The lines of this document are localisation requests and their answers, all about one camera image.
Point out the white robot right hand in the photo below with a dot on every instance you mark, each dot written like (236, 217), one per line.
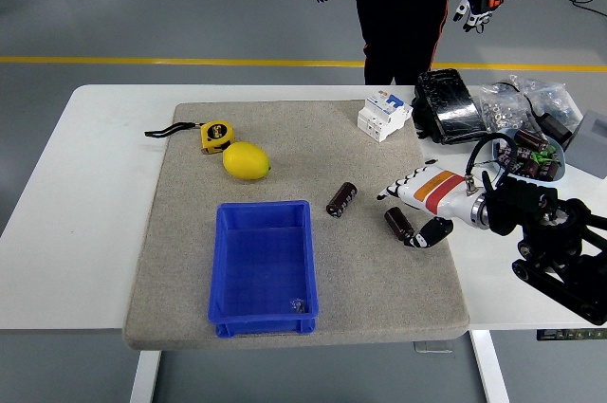
(436, 189)

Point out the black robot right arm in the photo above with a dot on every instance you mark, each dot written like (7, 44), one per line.
(521, 204)

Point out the grey box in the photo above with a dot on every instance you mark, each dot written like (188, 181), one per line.
(588, 147)

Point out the blue plastic box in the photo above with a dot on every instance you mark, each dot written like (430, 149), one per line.
(261, 256)

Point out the light blue bowl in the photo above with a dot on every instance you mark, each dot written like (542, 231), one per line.
(500, 144)

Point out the black glossy case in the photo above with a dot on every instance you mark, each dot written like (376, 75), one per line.
(450, 104)

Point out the white circuit breaker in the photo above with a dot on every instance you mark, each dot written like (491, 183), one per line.
(379, 118)

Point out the clear bag of metal nuts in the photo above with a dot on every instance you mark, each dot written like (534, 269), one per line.
(498, 111)

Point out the grey-brown mat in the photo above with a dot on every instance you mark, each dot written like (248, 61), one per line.
(379, 280)

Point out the green connector pieces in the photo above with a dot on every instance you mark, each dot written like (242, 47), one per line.
(540, 157)

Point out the black power adapter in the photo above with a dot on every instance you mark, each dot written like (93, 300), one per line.
(557, 127)

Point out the clear bag of small parts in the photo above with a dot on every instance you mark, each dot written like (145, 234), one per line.
(552, 95)

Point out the small metal part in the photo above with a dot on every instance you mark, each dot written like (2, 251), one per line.
(297, 305)

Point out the person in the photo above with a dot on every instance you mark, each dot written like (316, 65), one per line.
(403, 9)

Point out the white table leg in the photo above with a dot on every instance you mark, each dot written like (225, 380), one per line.
(491, 370)
(144, 374)

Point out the yellow lemon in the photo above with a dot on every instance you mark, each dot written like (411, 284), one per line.
(246, 161)

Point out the yellow tape measure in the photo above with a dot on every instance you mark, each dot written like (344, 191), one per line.
(215, 135)

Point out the metal bracket under table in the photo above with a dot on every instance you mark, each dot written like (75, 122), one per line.
(431, 347)

